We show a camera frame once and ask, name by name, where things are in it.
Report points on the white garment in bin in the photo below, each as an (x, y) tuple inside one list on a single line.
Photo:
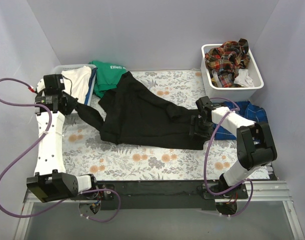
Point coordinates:
[(243, 79)]

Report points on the blue plaid folded shirt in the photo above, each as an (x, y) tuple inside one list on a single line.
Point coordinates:
[(248, 111)]

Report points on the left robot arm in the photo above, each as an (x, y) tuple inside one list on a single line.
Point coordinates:
[(51, 182)]

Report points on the light grey laundry basket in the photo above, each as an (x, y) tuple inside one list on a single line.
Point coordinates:
[(60, 68)]

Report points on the aluminium frame rail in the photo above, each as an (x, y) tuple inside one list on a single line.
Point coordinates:
[(267, 214)]

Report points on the floral table cloth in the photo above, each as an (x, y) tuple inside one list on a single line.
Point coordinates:
[(85, 153)]

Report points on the red plaid shirt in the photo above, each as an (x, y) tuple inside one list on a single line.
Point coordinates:
[(224, 62)]

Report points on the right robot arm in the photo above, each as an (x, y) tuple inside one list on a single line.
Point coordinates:
[(255, 144)]

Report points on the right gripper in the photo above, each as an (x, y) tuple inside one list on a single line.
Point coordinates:
[(197, 129)]

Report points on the green t-shirt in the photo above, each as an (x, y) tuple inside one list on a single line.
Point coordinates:
[(108, 76)]

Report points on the black long sleeve shirt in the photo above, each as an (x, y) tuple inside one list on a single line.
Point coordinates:
[(136, 116)]

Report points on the white folded garment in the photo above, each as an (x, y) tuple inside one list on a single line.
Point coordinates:
[(76, 82)]

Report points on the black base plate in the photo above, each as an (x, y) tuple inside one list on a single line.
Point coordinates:
[(168, 194)]

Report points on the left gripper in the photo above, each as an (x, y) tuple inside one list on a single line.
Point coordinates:
[(68, 103)]

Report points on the white plastic bin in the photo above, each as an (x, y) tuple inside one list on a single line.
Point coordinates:
[(234, 94)]

